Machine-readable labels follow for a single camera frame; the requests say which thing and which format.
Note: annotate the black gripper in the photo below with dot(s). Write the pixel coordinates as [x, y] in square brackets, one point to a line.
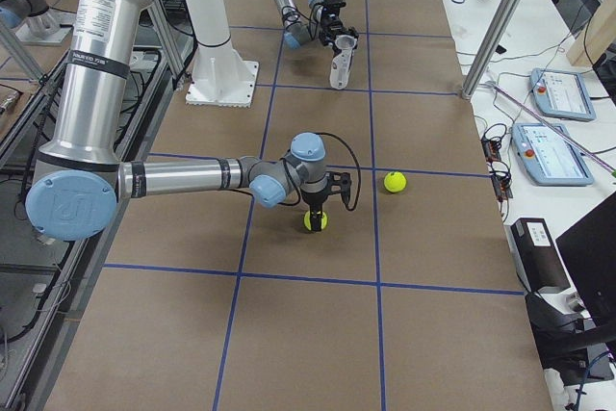
[333, 26]
[313, 201]

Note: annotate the tennis ball with Wilson print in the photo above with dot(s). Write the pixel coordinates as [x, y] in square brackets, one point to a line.
[306, 221]

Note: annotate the clear tennis ball can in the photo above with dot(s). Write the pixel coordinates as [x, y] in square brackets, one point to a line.
[340, 68]

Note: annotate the tennis ball with Roland Garros print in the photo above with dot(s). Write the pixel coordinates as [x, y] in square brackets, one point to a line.
[394, 182]

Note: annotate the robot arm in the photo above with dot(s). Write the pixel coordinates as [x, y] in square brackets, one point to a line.
[300, 30]
[79, 179]

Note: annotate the far blue teach pendant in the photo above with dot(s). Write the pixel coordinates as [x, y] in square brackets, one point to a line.
[561, 94]

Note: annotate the blue teach pendant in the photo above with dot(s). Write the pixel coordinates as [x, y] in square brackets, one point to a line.
[561, 94]
[547, 158]

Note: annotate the black box with label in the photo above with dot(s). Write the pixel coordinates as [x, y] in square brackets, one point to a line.
[543, 272]

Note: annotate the near blue teach pendant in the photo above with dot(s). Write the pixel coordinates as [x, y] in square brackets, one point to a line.
[547, 158]

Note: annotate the black monitor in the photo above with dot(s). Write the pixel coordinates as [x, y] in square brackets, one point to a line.
[587, 249]

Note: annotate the white central pedestal column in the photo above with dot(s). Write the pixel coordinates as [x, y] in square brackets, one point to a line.
[219, 74]

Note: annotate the aluminium frame post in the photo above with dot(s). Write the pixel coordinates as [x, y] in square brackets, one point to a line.
[488, 46]

